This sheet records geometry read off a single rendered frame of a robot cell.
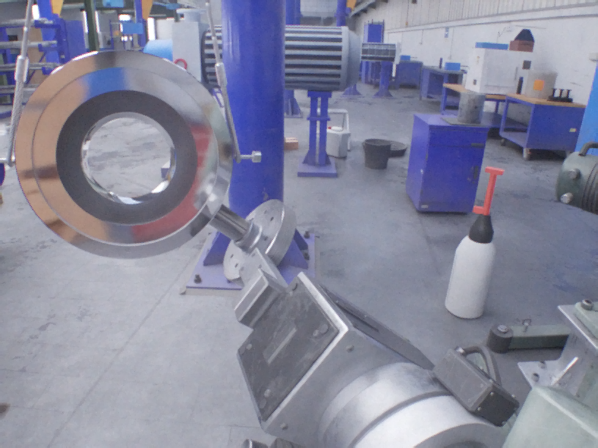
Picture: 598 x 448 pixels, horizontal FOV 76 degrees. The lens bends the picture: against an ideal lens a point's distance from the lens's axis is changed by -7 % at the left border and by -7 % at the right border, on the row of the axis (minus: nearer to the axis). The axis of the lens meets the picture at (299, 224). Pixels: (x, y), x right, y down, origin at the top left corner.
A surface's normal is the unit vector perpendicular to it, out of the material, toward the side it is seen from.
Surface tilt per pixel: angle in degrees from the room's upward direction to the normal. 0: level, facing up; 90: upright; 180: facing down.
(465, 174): 90
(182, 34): 90
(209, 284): 0
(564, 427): 68
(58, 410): 0
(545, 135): 90
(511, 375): 0
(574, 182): 83
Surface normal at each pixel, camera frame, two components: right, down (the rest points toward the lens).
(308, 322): -0.72, -0.53
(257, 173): 0.12, 0.41
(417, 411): -0.15, -0.91
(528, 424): -0.88, -0.25
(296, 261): -0.41, 0.37
